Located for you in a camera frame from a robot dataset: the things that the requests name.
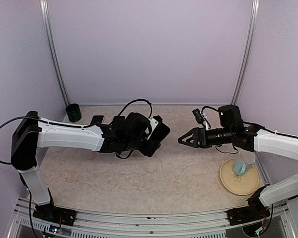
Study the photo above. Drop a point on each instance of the left aluminium frame post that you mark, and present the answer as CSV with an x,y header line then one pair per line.
x,y
53,53

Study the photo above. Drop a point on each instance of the light blue mug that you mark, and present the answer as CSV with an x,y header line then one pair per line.
x,y
243,162

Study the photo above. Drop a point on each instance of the right aluminium frame post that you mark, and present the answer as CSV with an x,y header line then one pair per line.
x,y
247,51

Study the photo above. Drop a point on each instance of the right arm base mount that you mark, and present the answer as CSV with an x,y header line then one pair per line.
x,y
254,211

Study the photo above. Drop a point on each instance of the front aluminium rail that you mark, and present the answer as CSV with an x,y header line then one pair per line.
x,y
91,224

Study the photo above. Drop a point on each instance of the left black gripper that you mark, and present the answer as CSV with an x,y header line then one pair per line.
x,y
150,149

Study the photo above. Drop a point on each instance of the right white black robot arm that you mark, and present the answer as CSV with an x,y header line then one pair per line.
x,y
251,137

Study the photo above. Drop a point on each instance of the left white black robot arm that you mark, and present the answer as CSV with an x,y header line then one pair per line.
x,y
134,132

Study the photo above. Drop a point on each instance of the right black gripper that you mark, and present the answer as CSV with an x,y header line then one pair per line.
x,y
197,132

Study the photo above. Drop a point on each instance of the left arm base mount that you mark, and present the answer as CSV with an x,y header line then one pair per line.
x,y
54,214

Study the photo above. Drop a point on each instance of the black phone purple edge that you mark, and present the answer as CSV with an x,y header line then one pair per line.
x,y
117,120

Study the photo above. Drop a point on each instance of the dark green cup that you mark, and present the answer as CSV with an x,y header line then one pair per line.
x,y
73,112

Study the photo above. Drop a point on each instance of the aluminium frame post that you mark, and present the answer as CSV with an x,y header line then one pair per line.
x,y
247,51
53,53

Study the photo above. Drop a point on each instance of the beige round plate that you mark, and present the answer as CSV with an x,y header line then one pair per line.
x,y
239,185

